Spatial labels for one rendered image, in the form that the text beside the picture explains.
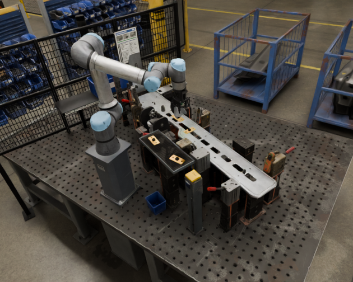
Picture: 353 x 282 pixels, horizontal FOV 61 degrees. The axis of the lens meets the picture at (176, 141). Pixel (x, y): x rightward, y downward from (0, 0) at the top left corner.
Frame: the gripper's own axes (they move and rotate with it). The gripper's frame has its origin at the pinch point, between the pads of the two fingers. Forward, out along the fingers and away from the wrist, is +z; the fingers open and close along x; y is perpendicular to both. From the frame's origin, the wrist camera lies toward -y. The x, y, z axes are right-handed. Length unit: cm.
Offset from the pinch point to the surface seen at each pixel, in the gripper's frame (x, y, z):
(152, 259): -45, 26, 77
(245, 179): 10, 47, 24
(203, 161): -1.5, 24.9, 18.5
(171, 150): -15.2, 12.6, 10.1
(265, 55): 247, -118, 76
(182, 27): 254, -309, 86
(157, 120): -5.6, -13.7, 8.4
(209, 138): 21.9, 5.7, 25.8
